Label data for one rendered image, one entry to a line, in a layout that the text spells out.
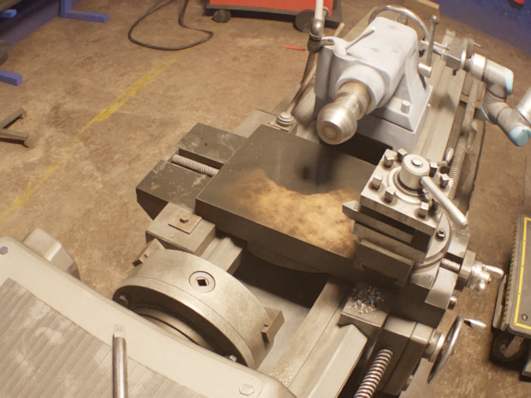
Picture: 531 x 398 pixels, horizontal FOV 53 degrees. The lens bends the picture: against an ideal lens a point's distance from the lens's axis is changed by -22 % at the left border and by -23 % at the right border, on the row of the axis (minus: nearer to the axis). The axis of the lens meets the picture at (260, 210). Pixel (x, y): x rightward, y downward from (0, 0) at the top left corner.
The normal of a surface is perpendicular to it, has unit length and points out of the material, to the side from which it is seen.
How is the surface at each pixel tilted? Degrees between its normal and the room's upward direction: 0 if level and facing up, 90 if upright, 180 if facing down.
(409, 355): 90
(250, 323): 53
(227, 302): 30
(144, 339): 0
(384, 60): 0
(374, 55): 0
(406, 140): 90
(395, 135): 90
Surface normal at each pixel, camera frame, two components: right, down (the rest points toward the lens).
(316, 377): -0.59, -0.76
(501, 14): -0.44, 0.59
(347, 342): 0.58, -0.38
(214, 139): 0.07, -0.72
